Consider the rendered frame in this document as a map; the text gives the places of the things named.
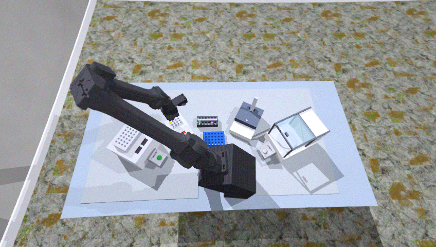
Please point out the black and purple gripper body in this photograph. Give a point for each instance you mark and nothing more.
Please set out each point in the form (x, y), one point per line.
(168, 114)

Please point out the white block with round holes on base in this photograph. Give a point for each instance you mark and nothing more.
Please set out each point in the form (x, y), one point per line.
(138, 148)

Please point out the blue tube rack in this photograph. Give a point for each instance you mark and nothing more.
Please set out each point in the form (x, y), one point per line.
(214, 138)

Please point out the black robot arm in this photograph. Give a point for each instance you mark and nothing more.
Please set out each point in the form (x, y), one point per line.
(95, 87)

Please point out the white block with grey holes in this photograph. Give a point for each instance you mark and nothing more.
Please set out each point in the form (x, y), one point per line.
(179, 125)

